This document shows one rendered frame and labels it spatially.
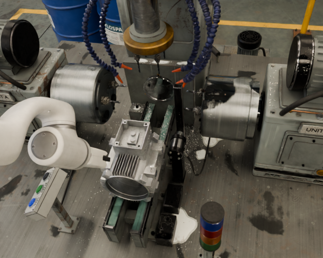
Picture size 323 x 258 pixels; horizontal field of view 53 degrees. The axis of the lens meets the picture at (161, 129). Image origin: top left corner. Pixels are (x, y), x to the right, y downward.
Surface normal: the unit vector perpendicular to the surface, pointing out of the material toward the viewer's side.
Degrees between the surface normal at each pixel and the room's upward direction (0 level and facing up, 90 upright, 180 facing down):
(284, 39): 0
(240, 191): 0
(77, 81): 25
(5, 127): 54
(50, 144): 30
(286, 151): 90
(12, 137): 67
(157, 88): 90
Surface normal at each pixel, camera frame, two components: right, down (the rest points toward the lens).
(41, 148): -0.18, -0.18
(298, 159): -0.22, 0.75
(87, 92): -0.21, 0.04
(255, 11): -0.08, -0.65
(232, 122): -0.23, 0.47
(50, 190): 0.72, -0.31
